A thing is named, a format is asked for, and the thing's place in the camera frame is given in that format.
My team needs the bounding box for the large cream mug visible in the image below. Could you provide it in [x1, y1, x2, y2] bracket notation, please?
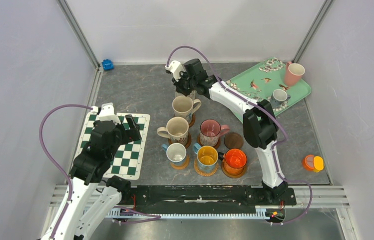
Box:
[172, 95, 202, 124]

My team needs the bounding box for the brown wooden saucer coaster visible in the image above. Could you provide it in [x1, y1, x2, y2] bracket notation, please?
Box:
[167, 133, 191, 148]
[173, 113, 196, 127]
[197, 135, 221, 149]

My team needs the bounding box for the white floral mug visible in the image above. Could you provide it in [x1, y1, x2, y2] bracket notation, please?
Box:
[156, 118, 189, 145]

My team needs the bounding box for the pink patterned mug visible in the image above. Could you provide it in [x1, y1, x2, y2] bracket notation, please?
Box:
[199, 119, 230, 147]

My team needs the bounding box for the blue patterned mug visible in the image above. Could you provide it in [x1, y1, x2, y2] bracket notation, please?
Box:
[161, 143, 187, 163]

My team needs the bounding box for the light orange wooden coaster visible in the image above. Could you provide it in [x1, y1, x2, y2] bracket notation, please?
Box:
[170, 156, 190, 170]

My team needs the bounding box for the dark walnut wooden coaster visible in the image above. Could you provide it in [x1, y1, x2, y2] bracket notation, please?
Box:
[224, 132, 244, 149]

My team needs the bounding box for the yellow inside mug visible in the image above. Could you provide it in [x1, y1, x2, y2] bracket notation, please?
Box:
[193, 143, 218, 173]

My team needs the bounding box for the woven rattan coaster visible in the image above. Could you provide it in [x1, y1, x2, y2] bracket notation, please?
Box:
[194, 159, 219, 177]

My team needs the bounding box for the orange mug black handle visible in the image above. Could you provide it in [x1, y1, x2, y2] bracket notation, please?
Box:
[218, 148, 247, 175]

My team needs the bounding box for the pink white mug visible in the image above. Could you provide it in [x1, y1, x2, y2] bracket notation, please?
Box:
[284, 61, 306, 87]

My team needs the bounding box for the brown ridged wooden coaster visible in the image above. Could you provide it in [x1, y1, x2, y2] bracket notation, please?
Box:
[221, 163, 247, 179]

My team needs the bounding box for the green inside mug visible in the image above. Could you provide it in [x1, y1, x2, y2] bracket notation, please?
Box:
[175, 90, 197, 100]

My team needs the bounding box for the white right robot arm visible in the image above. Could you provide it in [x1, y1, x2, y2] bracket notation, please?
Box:
[165, 58, 288, 204]

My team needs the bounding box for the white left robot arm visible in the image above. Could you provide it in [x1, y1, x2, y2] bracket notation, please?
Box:
[42, 114, 141, 240]

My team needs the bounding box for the green white chessboard mat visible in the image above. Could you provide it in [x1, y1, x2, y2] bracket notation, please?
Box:
[75, 112, 150, 180]

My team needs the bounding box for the mint green floral tray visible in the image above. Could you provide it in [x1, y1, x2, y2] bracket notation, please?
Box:
[225, 57, 311, 116]

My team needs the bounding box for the blue toy block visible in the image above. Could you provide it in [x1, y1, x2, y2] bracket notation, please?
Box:
[101, 59, 114, 71]

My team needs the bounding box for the small white blue mug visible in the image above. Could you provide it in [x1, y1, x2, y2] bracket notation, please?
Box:
[269, 89, 291, 109]

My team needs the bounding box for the orange yellow small container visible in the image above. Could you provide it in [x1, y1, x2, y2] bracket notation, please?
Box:
[302, 154, 324, 173]

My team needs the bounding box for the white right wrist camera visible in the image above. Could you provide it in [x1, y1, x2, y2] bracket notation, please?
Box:
[165, 60, 185, 82]

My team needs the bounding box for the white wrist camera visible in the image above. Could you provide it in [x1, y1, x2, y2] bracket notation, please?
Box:
[165, 60, 185, 82]
[96, 102, 121, 125]

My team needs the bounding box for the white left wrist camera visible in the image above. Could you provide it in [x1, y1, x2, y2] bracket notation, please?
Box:
[96, 102, 121, 125]

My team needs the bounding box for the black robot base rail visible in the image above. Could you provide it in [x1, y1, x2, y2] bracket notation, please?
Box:
[119, 185, 297, 215]

